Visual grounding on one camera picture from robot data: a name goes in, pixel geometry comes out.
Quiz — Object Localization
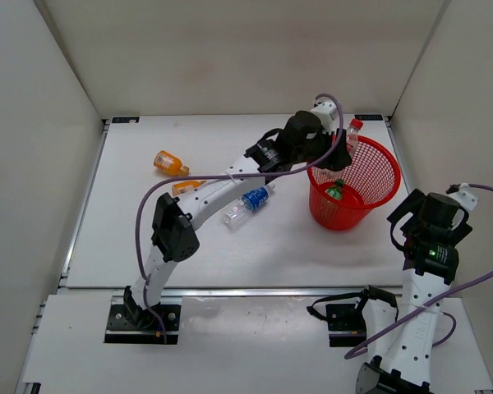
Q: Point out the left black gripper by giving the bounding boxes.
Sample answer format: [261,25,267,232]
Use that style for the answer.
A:
[291,124,352,172]

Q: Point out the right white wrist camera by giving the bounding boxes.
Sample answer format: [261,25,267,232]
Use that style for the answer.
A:
[446,183,478,213]

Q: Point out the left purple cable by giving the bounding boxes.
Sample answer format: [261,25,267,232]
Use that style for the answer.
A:
[136,92,343,341]

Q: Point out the clear bottle blue label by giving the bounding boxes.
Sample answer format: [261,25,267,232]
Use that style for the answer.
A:
[222,183,275,231]

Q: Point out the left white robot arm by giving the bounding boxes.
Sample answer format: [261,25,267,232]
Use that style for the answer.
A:
[123,108,345,331]

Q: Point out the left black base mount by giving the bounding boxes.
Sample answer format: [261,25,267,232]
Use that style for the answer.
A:
[104,297,182,346]

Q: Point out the clear bottle red cap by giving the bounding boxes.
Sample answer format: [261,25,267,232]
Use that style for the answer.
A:
[346,118,363,158]

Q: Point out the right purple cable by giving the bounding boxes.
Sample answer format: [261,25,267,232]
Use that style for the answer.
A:
[343,183,493,361]

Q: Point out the red mesh plastic bin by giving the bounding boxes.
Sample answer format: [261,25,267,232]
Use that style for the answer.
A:
[306,136,401,231]

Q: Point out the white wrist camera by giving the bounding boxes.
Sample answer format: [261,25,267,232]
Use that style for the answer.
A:
[446,183,478,213]
[311,101,339,121]

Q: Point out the green plastic bottle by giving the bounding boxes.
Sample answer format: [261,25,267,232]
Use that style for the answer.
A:
[325,178,344,201]

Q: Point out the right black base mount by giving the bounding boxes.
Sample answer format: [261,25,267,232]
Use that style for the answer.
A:
[306,286,407,348]

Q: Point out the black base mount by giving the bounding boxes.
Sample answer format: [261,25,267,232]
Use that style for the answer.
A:
[306,286,407,348]
[104,297,182,346]

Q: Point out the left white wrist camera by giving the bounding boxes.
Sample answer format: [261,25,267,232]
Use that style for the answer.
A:
[311,101,339,121]

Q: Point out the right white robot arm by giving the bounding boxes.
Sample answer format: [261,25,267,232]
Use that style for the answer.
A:
[352,189,477,393]

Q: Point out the aluminium table edge rail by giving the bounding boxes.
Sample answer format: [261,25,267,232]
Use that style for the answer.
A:
[61,114,408,296]

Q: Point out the purple cable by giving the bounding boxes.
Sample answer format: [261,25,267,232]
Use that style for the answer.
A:
[136,92,343,341]
[343,183,493,361]

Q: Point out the orange bottle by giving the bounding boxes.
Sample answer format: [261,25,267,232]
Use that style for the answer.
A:
[171,180,205,196]
[154,150,190,176]

